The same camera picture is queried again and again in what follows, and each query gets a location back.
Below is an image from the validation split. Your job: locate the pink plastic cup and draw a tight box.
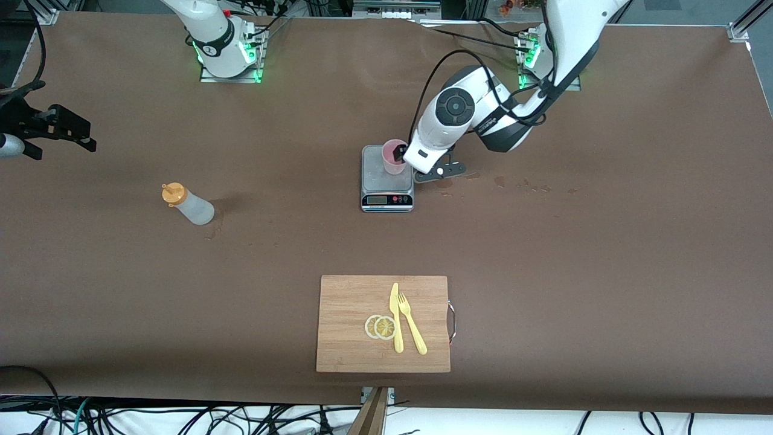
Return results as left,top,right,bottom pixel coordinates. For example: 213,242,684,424
381,139,411,175

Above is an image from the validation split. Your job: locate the clear squeeze bottle orange cap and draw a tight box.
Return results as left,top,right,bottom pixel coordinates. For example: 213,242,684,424
161,182,216,225

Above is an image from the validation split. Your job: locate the silver digital kitchen scale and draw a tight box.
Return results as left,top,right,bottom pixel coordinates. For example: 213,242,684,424
361,144,415,213

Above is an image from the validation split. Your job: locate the white power strip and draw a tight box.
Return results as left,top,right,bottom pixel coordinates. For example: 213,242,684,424
353,0,441,20

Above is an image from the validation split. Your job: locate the yellow plastic knife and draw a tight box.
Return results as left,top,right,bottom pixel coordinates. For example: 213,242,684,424
390,282,404,353

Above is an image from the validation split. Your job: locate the yellow plastic fork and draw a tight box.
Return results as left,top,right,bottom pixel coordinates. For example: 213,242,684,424
398,292,428,356

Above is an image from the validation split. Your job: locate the wooden cutting board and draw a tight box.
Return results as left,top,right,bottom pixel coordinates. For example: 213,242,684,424
316,275,452,373

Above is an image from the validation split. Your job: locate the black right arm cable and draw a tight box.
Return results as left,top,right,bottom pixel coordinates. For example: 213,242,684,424
23,0,48,88

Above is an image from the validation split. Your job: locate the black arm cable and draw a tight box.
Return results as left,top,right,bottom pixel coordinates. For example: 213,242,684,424
23,0,48,88
409,50,549,144

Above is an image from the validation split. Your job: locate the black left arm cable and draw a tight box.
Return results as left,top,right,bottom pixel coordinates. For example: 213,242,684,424
409,50,549,144

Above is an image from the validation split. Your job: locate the black base cable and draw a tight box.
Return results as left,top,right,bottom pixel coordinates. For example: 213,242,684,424
417,22,533,54

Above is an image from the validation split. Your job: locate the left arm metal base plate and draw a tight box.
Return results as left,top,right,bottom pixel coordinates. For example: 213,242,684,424
518,30,582,91

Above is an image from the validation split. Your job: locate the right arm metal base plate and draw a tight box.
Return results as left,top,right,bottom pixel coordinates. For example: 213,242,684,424
199,27,268,83

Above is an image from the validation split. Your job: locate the black looped floor cable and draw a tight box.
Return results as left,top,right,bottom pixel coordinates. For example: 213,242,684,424
0,365,64,435

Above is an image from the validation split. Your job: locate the wooden post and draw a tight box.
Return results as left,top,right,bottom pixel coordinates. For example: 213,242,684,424
347,387,390,435

